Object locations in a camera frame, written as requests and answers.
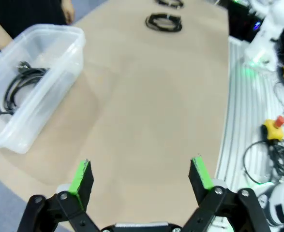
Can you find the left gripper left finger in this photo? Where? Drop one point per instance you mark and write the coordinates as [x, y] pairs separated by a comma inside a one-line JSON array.
[[79, 193]]

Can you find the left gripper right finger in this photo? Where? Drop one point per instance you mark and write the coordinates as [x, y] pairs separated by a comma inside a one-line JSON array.
[[202, 191]]

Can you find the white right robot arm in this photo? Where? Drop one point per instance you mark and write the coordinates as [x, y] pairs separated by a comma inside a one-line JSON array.
[[265, 36]]

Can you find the person's left hand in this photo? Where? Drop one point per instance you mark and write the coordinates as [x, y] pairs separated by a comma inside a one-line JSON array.
[[68, 13]]

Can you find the clear plastic storage container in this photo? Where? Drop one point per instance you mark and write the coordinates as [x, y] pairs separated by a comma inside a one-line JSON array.
[[59, 48]]

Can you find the black controller box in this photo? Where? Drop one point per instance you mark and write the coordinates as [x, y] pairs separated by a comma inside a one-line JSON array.
[[241, 21]]

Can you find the person in black t-shirt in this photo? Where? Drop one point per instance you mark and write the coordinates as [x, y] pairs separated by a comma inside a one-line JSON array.
[[23, 14]]

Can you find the ribbed aluminium base plate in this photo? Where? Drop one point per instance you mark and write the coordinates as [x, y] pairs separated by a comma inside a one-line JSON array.
[[238, 108]]

